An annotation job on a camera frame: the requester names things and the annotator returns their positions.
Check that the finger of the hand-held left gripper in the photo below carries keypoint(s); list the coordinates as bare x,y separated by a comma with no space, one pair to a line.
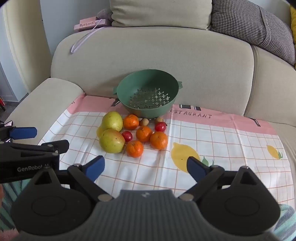
53,146
23,132

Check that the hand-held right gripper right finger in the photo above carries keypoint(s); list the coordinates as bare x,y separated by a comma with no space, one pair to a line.
196,167

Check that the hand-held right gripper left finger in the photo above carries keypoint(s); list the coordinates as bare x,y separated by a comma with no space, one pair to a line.
95,167

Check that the yellow-green pear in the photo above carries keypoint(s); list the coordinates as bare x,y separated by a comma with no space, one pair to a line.
112,121
112,141

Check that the tangerine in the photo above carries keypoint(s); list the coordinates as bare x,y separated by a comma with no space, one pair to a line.
130,122
134,149
144,134
158,140

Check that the small red fruit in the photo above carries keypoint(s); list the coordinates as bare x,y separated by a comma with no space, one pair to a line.
127,136
160,127

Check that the green plastic colander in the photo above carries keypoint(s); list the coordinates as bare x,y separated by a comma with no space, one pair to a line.
148,81

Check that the pink checkered printed cloth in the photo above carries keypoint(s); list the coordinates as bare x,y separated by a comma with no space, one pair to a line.
219,143

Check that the teal patterned blanket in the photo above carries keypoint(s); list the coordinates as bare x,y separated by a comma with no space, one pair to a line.
9,204

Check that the brown longan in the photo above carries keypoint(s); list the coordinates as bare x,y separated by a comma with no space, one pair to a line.
158,120
143,122

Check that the beige fabric panel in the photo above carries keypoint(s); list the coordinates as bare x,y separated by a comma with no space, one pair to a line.
27,41

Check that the lilac ribbon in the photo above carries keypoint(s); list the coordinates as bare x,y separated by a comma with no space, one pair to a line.
79,42

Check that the beige fabric sofa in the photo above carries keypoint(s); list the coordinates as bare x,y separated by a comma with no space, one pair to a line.
161,53

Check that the pink box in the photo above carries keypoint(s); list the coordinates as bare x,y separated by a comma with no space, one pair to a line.
89,23

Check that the grey plush toy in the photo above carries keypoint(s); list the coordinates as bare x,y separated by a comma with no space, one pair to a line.
105,15

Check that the houndstooth cushion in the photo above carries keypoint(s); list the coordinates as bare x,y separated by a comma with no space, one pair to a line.
245,20

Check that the beige cushion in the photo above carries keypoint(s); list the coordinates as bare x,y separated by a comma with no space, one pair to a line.
159,12

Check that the yellow cushion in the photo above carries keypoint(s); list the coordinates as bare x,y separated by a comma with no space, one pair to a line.
293,23

